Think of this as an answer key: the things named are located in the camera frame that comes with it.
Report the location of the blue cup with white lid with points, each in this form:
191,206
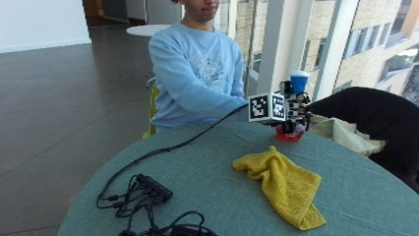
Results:
299,82

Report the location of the white cube with black markers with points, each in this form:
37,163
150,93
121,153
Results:
266,107

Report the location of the red transparent container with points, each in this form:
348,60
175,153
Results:
287,136

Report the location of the cream fabric bag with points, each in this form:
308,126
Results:
342,134

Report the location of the black jacket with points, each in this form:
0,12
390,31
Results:
375,124

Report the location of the white window pillar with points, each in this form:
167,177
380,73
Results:
279,46

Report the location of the yellow knitted cloth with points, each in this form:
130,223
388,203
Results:
283,185

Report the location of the person in light blue sweatshirt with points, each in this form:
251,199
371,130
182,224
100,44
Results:
195,72

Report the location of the yellow chair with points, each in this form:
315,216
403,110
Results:
151,108

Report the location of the black usb hub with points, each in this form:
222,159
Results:
154,187

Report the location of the white round table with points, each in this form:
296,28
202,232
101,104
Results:
147,30

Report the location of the black power adapter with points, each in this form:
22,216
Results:
191,231

